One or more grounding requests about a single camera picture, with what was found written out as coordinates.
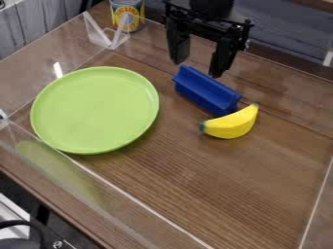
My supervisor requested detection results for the black cable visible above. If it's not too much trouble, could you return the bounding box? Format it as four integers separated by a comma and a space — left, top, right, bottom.
0, 219, 44, 249

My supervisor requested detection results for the yellow toy banana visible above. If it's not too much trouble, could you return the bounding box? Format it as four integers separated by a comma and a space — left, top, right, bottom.
199, 104, 259, 139

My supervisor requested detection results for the clear acrylic corner bracket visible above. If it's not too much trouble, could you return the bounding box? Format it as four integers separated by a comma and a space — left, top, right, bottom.
83, 12, 129, 51

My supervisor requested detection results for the blue plastic block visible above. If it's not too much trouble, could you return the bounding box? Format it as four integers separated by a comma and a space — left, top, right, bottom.
172, 65, 242, 117

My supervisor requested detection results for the clear acrylic tray wall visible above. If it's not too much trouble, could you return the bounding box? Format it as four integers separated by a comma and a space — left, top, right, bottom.
0, 109, 214, 249

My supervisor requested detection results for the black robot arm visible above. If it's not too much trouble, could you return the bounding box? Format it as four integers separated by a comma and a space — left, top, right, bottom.
163, 0, 254, 78

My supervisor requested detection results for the green round plate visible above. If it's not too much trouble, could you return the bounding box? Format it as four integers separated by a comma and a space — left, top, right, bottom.
29, 66, 160, 155

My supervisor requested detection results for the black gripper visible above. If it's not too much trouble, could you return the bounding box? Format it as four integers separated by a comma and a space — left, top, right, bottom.
164, 0, 254, 78

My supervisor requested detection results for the yellow labelled tin can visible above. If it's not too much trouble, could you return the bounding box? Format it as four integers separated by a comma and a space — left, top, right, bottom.
109, 0, 145, 32

